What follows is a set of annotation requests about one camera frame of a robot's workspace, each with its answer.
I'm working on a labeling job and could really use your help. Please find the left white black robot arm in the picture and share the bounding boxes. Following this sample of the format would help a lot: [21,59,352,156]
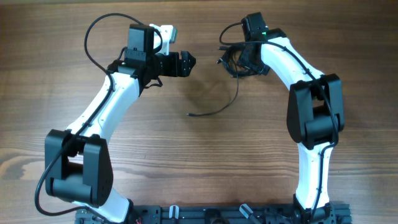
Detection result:
[37,24,196,223]

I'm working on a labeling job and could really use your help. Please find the black USB cable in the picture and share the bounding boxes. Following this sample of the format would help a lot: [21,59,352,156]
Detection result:
[186,42,265,118]

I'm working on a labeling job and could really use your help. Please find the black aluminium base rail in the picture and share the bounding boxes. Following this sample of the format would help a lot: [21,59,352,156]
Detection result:
[74,204,353,224]

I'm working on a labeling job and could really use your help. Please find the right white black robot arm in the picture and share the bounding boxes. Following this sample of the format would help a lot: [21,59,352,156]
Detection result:
[241,12,345,216]

